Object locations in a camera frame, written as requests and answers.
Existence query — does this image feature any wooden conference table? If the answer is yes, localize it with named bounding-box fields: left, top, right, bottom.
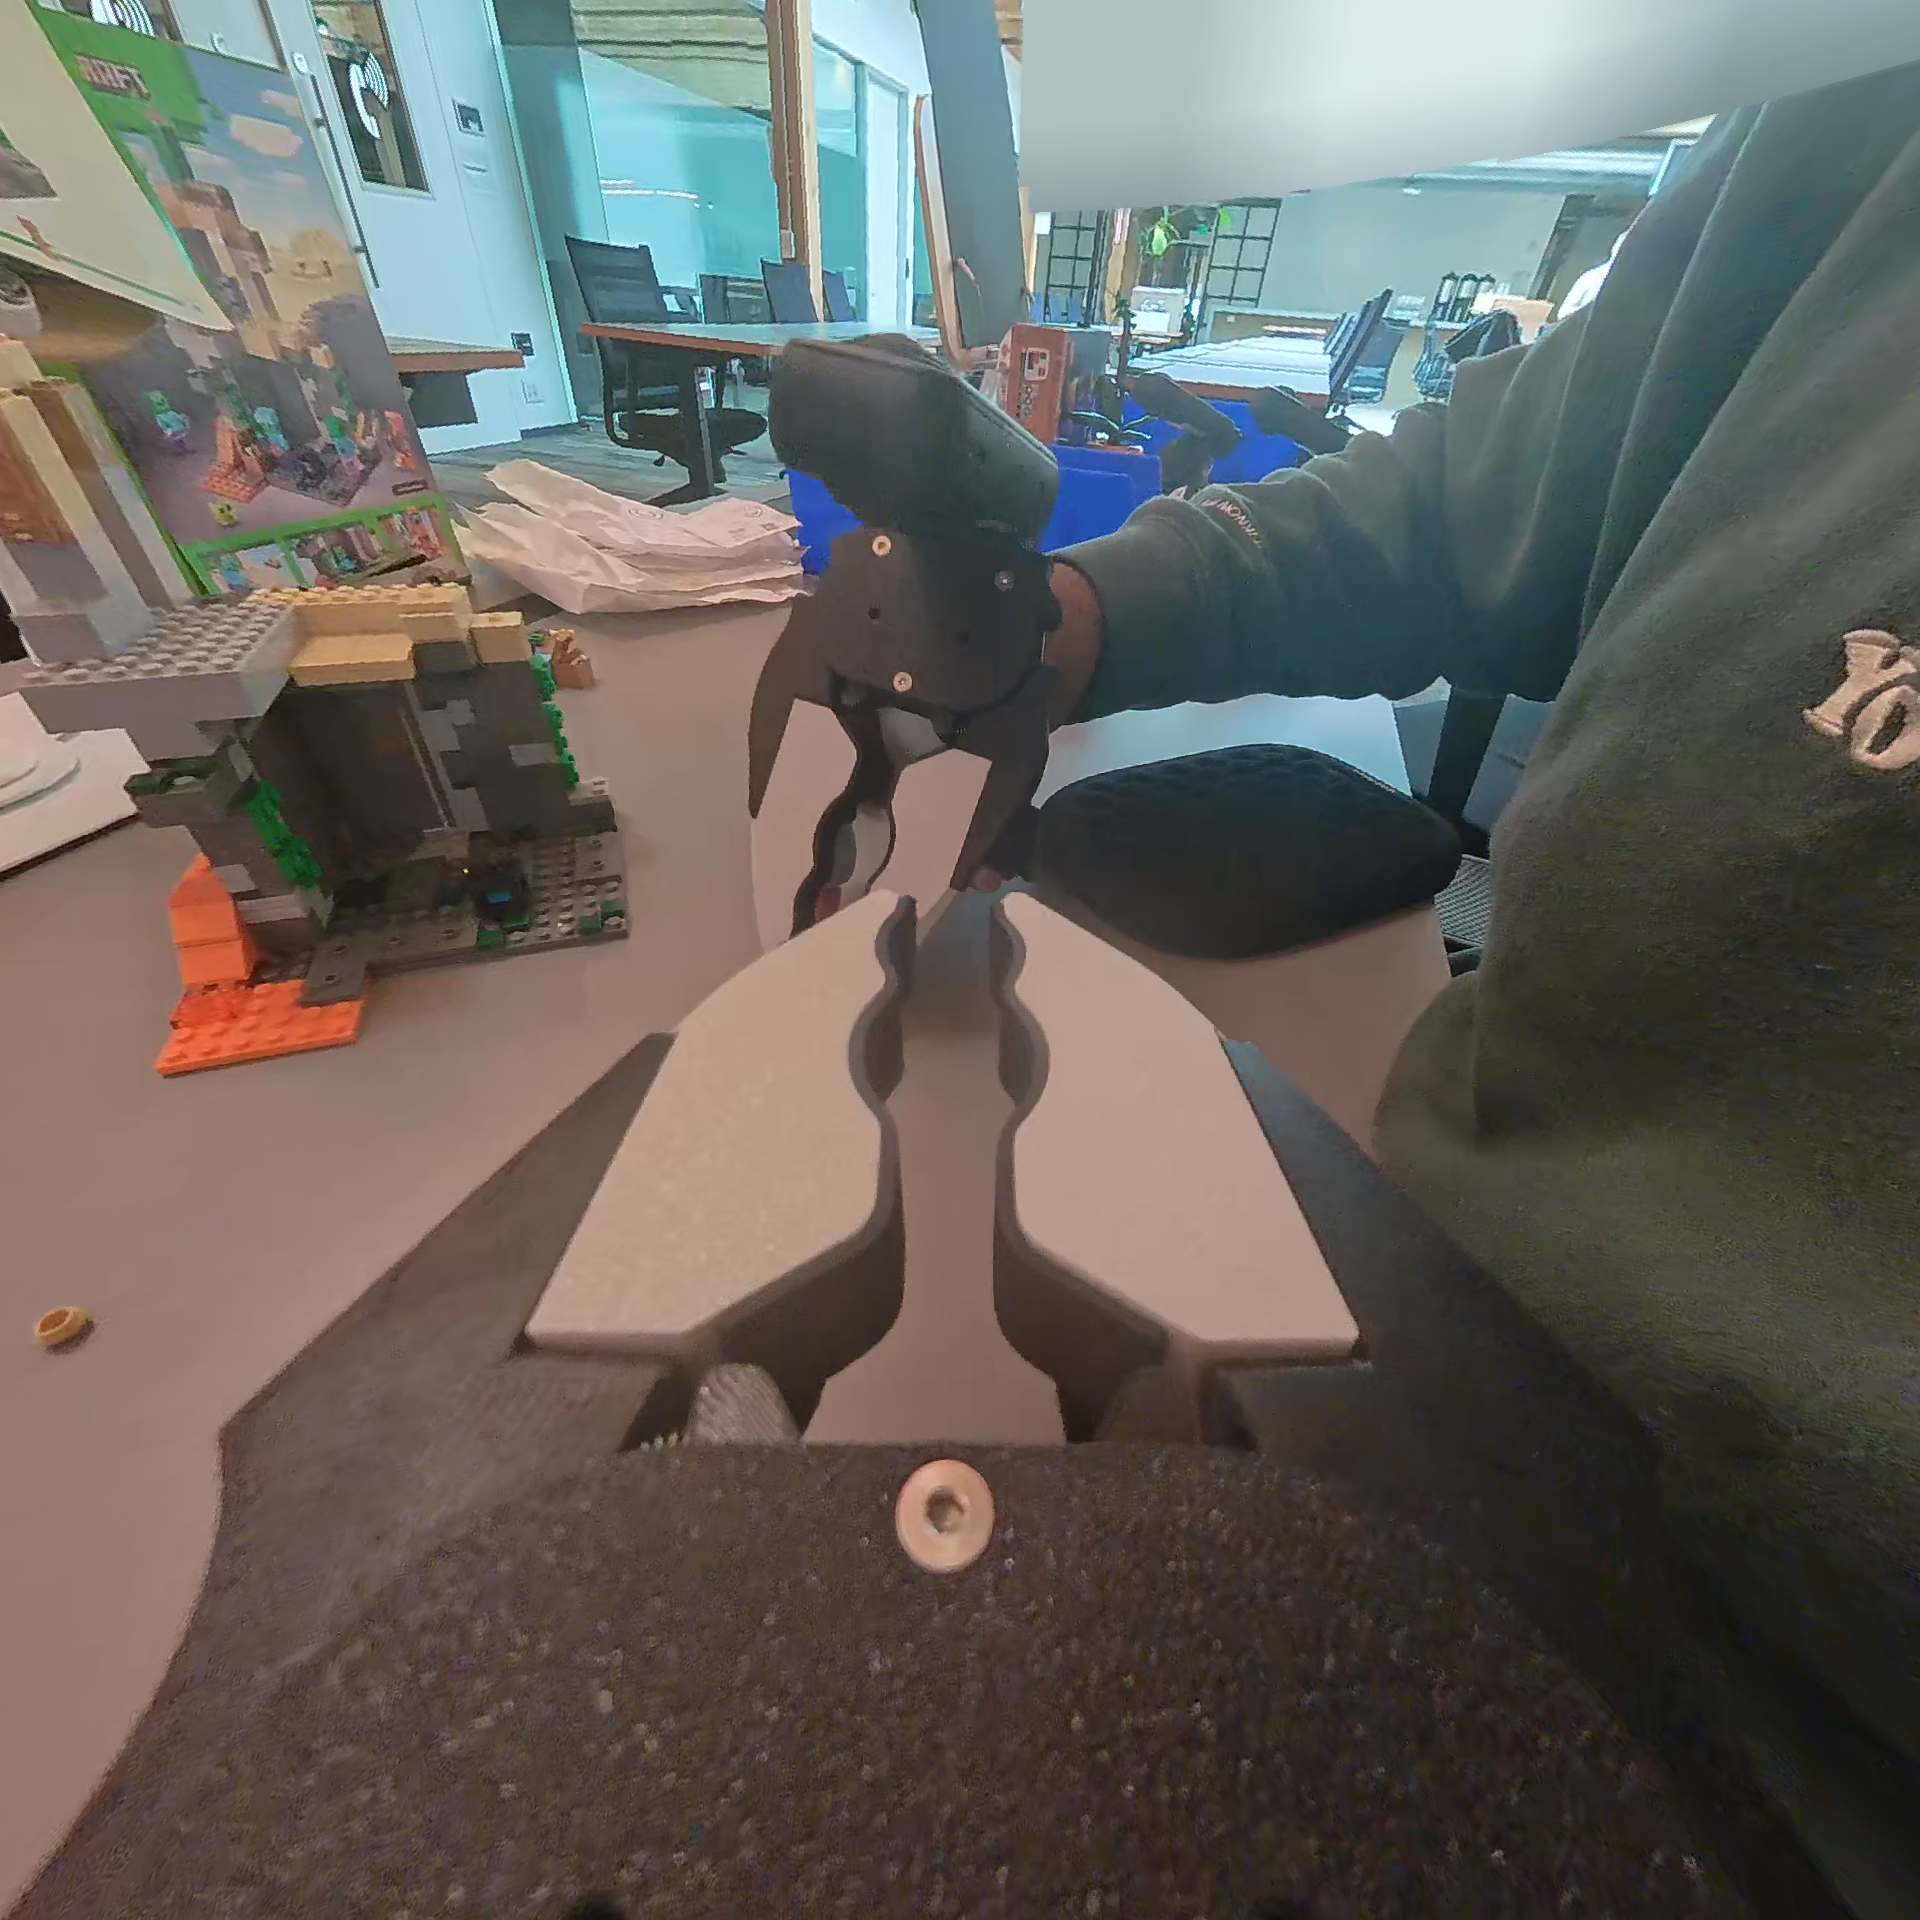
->
left=577, top=319, right=951, bottom=505

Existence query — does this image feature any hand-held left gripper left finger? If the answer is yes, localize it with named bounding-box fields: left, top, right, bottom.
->
left=525, top=891, right=922, bottom=1360

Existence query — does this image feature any blue plastic bin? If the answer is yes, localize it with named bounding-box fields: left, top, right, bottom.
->
left=787, top=434, right=1173, bottom=579

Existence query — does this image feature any wooden side desk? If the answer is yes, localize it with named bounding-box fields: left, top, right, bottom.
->
left=387, top=336, right=529, bottom=438

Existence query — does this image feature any brick cave model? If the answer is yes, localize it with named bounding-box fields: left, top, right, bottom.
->
left=0, top=336, right=633, bottom=1079

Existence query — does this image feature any person's right forearm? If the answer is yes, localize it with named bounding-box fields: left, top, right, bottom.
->
left=1068, top=336, right=1697, bottom=724

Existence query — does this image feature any white book stand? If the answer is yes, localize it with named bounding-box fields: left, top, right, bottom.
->
left=0, top=270, right=143, bottom=880

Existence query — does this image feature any dark green sweatshirt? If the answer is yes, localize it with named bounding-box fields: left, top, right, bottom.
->
left=1372, top=60, right=1920, bottom=1920

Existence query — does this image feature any stack of white paper bags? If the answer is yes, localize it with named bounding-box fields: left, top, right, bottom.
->
left=458, top=458, right=812, bottom=617

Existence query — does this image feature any red cardboard box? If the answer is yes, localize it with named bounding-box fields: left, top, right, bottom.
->
left=1001, top=323, right=1116, bottom=442

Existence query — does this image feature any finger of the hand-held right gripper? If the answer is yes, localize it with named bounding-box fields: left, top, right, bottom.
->
left=749, top=697, right=906, bottom=951
left=892, top=750, right=1003, bottom=947

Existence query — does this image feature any black office chair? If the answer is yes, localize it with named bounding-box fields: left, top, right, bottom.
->
left=566, top=238, right=771, bottom=467

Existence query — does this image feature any grey desk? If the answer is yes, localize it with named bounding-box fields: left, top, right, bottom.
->
left=0, top=592, right=1450, bottom=1907

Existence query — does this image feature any green toy set box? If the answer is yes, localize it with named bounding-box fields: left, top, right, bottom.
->
left=29, top=0, right=466, bottom=602

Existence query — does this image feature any person's right hand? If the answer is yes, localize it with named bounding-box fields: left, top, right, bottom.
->
left=1041, top=558, right=1116, bottom=735

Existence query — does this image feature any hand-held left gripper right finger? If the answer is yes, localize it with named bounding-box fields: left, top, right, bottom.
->
left=989, top=890, right=1364, bottom=1366

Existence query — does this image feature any black chair armrest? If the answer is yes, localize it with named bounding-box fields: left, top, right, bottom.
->
left=1118, top=372, right=1354, bottom=500
left=1036, top=744, right=1465, bottom=963

